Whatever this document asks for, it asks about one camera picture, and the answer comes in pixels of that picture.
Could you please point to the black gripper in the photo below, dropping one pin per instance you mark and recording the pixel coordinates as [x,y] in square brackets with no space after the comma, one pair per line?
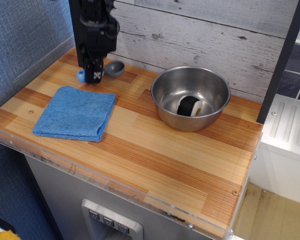
[96,36]

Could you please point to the blue handled grey spoon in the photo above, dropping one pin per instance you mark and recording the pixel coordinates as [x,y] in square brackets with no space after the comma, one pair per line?
[113,69]

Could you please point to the blue folded cloth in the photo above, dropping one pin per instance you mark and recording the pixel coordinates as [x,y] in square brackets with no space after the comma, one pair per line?
[76,115]

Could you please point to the toy sushi roll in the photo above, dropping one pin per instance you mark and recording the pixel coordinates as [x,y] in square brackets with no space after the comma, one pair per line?
[189,106]

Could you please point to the stainless steel bowl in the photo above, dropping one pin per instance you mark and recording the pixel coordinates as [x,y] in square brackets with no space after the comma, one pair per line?
[209,87]

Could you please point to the clear acrylic edge guard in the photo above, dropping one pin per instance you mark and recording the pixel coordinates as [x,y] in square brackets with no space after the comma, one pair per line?
[193,179]

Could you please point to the silver dispenser button panel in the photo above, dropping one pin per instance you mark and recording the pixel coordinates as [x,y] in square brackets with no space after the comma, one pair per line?
[105,224]

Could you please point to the yellow object at corner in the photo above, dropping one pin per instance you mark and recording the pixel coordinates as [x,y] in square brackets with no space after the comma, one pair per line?
[9,235]

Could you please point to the white toy sink unit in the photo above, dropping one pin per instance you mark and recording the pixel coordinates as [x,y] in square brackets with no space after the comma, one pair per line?
[276,165]

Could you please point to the dark grey right post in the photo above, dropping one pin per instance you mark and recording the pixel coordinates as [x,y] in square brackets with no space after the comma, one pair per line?
[287,48]

